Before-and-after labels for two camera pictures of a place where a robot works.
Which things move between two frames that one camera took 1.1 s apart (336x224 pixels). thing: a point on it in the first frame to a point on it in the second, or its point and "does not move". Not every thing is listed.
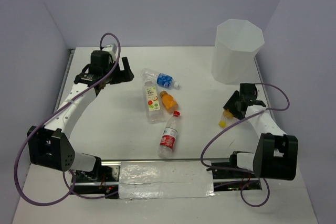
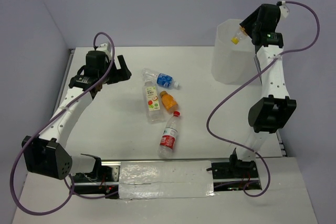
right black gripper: x=230 y=105 to x=247 y=22
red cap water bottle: x=168 y=140 does not move
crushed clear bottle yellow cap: x=227 y=119 to x=240 y=34
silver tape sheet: x=165 y=179 does not move
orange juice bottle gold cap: x=168 y=101 does not move
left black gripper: x=126 y=75 does not move
